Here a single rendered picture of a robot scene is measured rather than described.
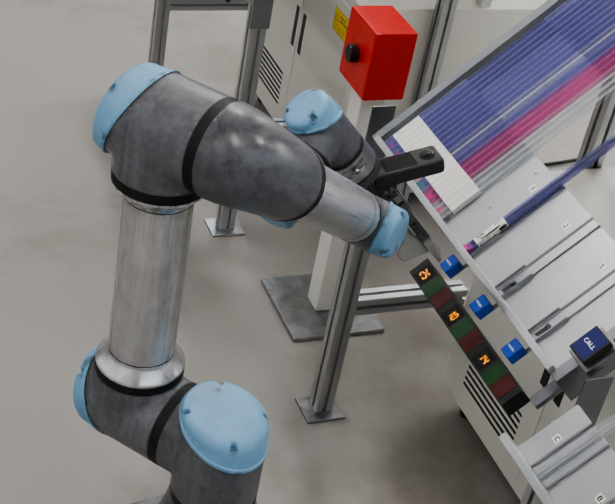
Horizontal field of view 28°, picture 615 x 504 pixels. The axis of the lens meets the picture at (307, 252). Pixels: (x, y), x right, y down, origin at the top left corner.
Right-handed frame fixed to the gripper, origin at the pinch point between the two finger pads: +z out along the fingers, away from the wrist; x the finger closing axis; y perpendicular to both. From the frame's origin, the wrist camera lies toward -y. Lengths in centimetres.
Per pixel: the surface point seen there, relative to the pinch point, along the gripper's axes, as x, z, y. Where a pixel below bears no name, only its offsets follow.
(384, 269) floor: -88, 89, 17
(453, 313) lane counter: 7.6, 10.8, 4.3
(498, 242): 2.0, 9.9, -8.5
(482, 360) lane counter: 19.0, 10.8, 4.8
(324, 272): -72, 62, 27
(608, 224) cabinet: -18, 46, -28
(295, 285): -83, 70, 36
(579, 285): 19.2, 9.9, -14.0
